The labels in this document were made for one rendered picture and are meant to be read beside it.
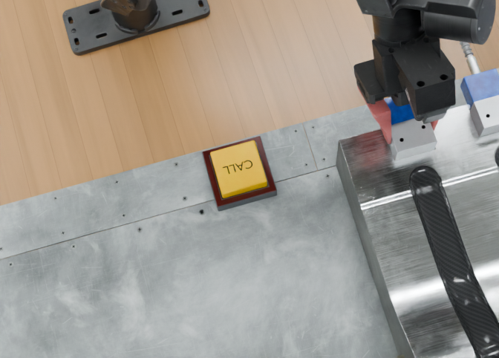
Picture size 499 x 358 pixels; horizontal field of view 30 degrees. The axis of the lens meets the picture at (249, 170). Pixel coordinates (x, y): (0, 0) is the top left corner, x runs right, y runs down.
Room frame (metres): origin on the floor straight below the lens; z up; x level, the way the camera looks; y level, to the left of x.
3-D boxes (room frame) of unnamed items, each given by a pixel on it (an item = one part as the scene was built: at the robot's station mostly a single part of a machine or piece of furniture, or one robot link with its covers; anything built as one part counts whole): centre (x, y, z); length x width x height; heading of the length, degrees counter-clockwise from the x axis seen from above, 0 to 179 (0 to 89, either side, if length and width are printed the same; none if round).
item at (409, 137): (0.43, -0.19, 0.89); 0.13 x 0.05 x 0.05; 8
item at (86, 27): (0.66, 0.13, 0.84); 0.20 x 0.07 x 0.08; 100
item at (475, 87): (0.44, -0.30, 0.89); 0.13 x 0.05 x 0.05; 8
